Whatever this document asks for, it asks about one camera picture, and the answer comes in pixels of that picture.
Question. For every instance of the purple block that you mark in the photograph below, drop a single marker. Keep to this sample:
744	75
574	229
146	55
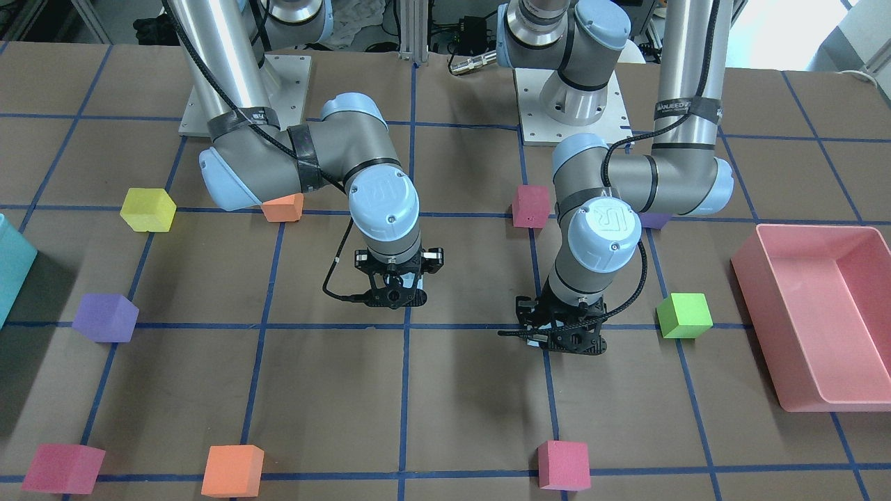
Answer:
653	220
106	317

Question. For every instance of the cyan plastic bin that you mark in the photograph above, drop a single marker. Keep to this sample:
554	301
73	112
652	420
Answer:
17	258

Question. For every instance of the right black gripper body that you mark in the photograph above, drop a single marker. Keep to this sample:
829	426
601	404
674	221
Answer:
434	258

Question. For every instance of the pink block far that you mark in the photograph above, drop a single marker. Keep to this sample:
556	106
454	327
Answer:
564	466
60	468

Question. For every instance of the green foam block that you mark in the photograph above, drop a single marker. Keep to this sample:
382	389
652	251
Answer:
684	316

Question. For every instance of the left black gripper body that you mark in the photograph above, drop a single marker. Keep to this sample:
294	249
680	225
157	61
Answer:
523	308

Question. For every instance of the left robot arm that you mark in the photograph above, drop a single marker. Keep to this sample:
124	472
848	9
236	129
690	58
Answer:
600	191

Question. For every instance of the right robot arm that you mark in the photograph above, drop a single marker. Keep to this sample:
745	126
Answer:
257	155

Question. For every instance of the yellow foam block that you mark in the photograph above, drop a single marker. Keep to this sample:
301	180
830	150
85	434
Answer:
148	210

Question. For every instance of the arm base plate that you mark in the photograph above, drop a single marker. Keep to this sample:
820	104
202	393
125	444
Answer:
551	112
281	85

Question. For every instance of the orange block far row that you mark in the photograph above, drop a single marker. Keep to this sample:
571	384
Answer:
233	471

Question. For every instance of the pink plastic bin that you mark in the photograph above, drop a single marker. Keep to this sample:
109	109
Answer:
818	298

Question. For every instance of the pink block near base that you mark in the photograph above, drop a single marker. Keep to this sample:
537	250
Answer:
530	206

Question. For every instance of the orange block near base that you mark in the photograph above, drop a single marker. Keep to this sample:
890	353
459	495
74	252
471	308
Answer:
285	209

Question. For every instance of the light blue block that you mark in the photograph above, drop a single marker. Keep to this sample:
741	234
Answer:
537	338

